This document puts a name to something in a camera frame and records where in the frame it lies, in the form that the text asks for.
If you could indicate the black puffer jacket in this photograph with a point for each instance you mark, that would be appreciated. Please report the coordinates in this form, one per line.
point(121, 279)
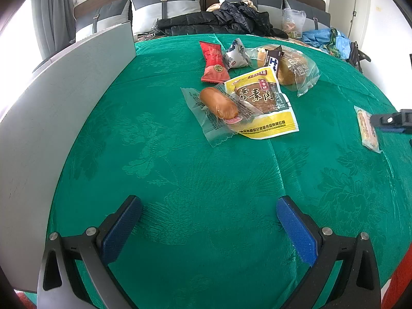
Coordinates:
point(225, 19)

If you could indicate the white blue triangular packet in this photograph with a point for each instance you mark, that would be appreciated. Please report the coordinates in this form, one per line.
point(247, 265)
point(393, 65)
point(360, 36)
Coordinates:
point(236, 56)

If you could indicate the grey curtain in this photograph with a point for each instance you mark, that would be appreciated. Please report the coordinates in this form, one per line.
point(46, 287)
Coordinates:
point(51, 13)

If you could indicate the green patterned tablecloth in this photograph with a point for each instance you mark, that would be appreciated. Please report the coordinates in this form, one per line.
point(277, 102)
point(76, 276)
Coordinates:
point(193, 183)

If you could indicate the white board panel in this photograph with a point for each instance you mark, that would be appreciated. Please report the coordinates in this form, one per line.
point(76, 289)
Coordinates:
point(64, 103)

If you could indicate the blue cloth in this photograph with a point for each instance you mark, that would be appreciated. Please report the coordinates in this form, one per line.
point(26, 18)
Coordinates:
point(315, 37)

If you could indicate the bread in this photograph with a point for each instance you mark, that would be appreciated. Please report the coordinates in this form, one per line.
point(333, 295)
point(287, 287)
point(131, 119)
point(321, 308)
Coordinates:
point(296, 70)

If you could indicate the small snack bar packet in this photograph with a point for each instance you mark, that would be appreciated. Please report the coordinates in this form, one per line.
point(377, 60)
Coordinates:
point(364, 130)

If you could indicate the dark chocolate bar wrapper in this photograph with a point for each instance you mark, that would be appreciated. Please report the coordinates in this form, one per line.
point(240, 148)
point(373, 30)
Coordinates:
point(273, 60)

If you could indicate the red snack packet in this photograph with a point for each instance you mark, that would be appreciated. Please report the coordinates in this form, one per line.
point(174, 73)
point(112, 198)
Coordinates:
point(212, 61)

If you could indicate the sausage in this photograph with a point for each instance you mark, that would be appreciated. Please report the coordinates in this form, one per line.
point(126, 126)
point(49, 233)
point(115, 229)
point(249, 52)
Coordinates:
point(219, 103)

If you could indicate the clear plastic bag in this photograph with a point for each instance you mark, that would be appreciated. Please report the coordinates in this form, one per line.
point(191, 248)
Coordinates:
point(293, 22)

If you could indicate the yellow snack packet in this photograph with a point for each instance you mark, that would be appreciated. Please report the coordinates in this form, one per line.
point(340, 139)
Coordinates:
point(257, 98)

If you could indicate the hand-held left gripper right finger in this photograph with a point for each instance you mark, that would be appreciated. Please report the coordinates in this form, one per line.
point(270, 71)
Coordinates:
point(297, 231)

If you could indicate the dark bag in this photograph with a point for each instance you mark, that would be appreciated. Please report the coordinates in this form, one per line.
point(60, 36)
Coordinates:
point(355, 56)

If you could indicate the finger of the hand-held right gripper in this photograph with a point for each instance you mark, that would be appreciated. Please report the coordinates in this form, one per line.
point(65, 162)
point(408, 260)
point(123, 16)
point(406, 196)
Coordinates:
point(394, 120)

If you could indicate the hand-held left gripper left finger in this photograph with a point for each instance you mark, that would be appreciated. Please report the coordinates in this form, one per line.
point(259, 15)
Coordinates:
point(120, 231)

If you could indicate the green patterned cloth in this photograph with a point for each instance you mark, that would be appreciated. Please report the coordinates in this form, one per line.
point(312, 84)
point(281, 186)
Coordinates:
point(331, 43)

